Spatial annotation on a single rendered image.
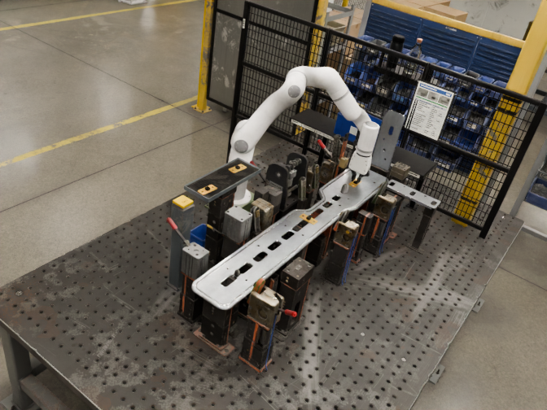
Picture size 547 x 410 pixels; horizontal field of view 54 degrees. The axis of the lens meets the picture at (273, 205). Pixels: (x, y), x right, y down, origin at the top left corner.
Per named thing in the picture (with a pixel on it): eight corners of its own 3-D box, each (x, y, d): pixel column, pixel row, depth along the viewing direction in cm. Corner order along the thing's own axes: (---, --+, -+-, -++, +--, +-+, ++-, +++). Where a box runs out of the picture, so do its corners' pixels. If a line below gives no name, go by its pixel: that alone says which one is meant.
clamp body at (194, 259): (191, 328, 222) (198, 262, 202) (172, 314, 226) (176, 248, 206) (207, 315, 229) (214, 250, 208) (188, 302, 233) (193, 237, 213)
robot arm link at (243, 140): (247, 147, 281) (242, 162, 267) (229, 133, 277) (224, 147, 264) (312, 80, 257) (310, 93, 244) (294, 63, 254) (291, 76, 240)
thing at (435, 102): (438, 142, 302) (457, 92, 285) (402, 128, 312) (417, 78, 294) (439, 141, 304) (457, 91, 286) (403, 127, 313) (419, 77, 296)
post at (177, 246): (177, 292, 237) (183, 211, 213) (165, 284, 240) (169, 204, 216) (189, 283, 243) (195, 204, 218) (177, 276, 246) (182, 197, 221)
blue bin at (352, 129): (374, 153, 305) (380, 133, 298) (332, 132, 320) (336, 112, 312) (389, 146, 316) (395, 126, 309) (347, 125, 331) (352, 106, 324)
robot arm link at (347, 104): (332, 89, 265) (363, 137, 277) (331, 102, 252) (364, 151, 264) (348, 80, 262) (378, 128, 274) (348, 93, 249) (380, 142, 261)
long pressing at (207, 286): (230, 316, 191) (231, 314, 190) (185, 286, 200) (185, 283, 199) (391, 181, 290) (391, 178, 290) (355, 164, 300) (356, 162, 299)
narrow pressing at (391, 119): (387, 171, 296) (405, 115, 277) (369, 163, 301) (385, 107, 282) (388, 171, 296) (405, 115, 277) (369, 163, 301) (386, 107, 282)
